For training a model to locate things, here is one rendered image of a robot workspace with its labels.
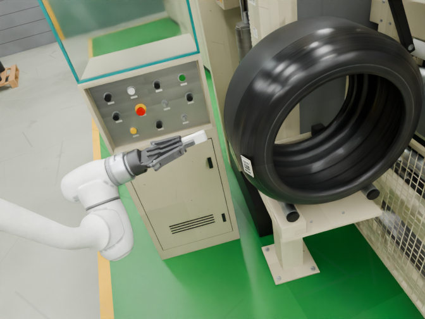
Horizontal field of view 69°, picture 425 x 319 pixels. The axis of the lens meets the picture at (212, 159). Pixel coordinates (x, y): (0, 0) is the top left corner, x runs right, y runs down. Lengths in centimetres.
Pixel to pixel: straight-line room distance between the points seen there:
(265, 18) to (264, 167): 50
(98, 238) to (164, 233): 115
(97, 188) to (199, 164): 85
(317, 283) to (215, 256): 64
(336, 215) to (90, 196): 83
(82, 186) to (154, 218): 102
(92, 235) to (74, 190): 15
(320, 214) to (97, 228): 77
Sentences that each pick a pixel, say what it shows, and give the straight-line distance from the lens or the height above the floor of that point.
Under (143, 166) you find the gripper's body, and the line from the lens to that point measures 90.
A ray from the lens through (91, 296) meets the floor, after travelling 229.
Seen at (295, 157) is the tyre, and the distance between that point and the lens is 125.
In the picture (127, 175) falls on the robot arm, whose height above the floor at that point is 119.
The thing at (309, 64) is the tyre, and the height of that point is 140.
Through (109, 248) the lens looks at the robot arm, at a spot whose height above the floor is 106.
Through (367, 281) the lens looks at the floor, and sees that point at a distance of 203.
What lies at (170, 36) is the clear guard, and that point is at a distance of 142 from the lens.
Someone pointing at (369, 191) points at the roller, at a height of 92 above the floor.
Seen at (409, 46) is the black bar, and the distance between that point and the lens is 134.
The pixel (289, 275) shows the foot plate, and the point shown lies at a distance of 199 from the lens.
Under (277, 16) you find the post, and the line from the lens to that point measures 112.
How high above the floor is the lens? 171
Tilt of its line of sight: 37 degrees down
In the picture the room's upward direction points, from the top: 14 degrees counter-clockwise
